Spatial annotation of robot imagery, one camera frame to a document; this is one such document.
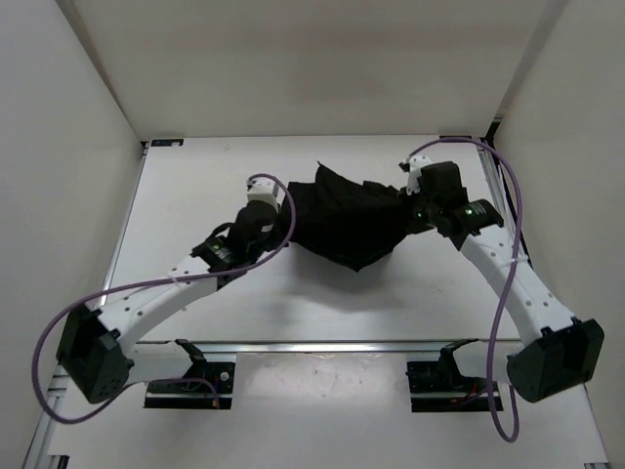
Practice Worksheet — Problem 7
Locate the black skirt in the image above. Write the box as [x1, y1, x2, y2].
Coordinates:
[287, 164, 411, 272]

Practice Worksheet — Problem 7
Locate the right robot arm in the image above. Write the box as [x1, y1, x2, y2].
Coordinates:
[400, 155, 604, 403]

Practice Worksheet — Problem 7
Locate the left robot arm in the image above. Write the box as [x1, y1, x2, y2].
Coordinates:
[57, 201, 280, 405]

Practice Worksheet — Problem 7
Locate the right blue corner label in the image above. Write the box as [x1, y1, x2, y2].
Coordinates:
[439, 135, 474, 143]

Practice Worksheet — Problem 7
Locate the blue corner label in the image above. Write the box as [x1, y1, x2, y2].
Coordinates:
[150, 139, 185, 148]
[439, 135, 474, 143]

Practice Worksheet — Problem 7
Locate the left blue corner label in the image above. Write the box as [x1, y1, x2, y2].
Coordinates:
[150, 139, 185, 148]

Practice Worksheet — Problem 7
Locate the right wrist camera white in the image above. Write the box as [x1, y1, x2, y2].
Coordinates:
[398, 154, 433, 195]

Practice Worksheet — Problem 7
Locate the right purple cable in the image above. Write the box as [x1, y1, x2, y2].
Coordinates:
[407, 137, 526, 444]

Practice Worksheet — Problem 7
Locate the purple cable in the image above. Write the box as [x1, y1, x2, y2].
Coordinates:
[31, 171, 300, 424]
[407, 137, 526, 444]

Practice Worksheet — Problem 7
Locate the front aluminium rail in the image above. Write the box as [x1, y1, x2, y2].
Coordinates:
[80, 339, 460, 357]

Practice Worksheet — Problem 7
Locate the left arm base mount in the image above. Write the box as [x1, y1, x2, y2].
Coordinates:
[144, 339, 236, 410]

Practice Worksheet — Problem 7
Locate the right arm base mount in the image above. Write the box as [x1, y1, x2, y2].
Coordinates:
[405, 339, 489, 413]

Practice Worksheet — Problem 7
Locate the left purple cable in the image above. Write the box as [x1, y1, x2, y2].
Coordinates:
[31, 171, 300, 424]

